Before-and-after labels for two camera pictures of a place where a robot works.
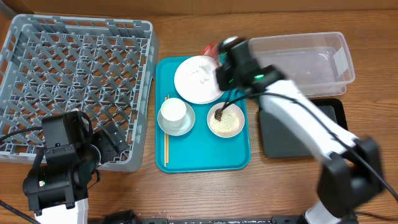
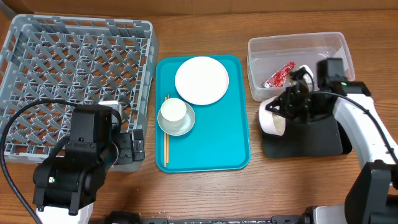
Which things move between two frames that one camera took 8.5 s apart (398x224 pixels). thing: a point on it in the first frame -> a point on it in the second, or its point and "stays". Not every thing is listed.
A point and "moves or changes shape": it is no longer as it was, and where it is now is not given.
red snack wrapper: x=211 y=50 moves or changes shape
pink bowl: x=232 y=122 -> x=271 y=122
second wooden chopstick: x=168 y=140 stays
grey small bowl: x=178 y=127 stays
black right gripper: x=222 y=76 -> x=294 y=101
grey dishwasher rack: x=102 y=68 stays
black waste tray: x=279 y=139 stays
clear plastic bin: x=314 y=63 stays
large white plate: x=196 y=80 stays
